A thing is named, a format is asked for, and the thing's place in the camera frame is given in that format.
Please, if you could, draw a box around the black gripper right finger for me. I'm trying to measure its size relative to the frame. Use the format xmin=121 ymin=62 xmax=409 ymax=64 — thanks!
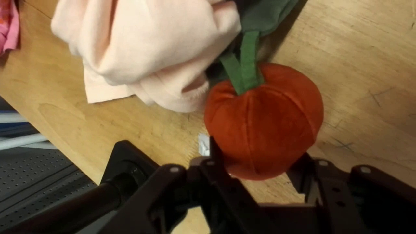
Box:
xmin=286 ymin=155 xmax=390 ymax=234

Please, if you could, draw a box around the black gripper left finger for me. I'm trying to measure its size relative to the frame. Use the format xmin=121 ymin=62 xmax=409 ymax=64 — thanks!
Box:
xmin=192 ymin=136 xmax=270 ymax=234

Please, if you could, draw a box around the red plush tomato toy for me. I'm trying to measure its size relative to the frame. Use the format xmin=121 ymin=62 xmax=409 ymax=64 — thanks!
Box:
xmin=205 ymin=0 xmax=324 ymax=181

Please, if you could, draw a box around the light peach cloth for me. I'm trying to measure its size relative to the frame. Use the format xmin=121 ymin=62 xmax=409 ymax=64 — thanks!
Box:
xmin=51 ymin=0 xmax=241 ymax=113

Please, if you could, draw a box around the pink cloth with orange print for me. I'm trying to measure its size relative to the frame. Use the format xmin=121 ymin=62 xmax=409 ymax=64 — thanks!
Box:
xmin=0 ymin=0 xmax=20 ymax=54

